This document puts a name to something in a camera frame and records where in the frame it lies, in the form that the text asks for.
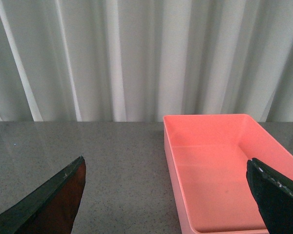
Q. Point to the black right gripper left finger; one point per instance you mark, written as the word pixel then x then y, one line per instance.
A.
pixel 52 207

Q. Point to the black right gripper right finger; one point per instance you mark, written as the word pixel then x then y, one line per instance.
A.
pixel 273 193

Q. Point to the pink plastic bin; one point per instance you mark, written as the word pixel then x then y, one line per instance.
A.
pixel 207 159

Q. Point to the white curtain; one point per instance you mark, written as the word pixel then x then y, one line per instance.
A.
pixel 139 60

